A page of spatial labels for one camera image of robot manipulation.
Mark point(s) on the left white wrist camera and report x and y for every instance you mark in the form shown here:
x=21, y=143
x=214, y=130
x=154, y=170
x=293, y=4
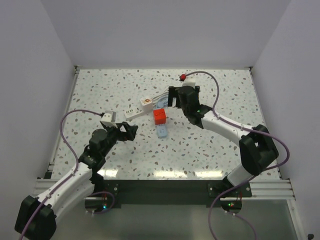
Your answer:
x=108, y=119

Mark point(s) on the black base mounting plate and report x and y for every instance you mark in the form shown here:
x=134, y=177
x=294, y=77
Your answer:
x=116, y=193

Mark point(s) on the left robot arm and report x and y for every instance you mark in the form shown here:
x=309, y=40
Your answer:
x=39, y=216

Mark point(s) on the red cube plug adapter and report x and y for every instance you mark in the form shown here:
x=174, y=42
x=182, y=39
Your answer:
x=159, y=116

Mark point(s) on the white power strip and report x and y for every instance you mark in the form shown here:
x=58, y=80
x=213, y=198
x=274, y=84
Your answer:
x=135, y=112

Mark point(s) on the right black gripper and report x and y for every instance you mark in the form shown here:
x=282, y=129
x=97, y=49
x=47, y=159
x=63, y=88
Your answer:
x=173, y=93

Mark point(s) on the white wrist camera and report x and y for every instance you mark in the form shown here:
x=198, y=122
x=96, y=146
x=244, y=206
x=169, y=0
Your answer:
x=108, y=119
x=186, y=81

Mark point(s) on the white cube plug adapter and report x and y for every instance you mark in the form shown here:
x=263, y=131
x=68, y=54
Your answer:
x=146, y=104

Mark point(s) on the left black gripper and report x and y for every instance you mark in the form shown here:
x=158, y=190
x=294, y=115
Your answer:
x=130, y=131

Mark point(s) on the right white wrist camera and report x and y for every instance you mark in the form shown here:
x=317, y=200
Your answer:
x=186, y=81

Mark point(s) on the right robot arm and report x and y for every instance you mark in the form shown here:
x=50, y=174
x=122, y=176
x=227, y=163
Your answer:
x=257, y=148

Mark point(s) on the blue power strip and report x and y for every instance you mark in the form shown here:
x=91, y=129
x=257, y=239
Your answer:
x=161, y=131

